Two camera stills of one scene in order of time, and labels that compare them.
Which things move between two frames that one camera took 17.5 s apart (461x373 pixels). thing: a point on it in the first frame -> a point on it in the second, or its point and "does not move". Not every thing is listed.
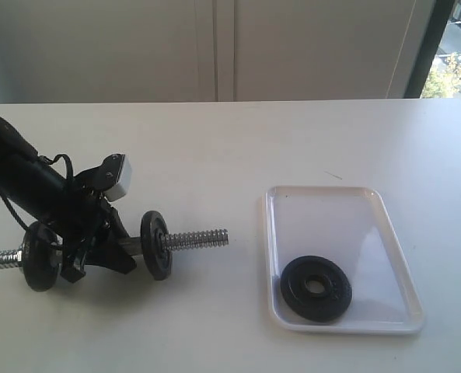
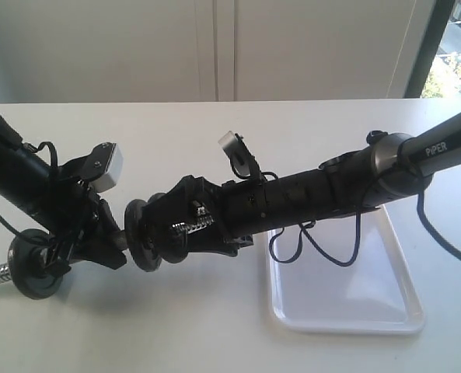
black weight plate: [322, 308] -> [149, 251]
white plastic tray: [350, 224] does not move
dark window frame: [438, 24] does not move
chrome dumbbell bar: [185, 240] -> [3, 273]
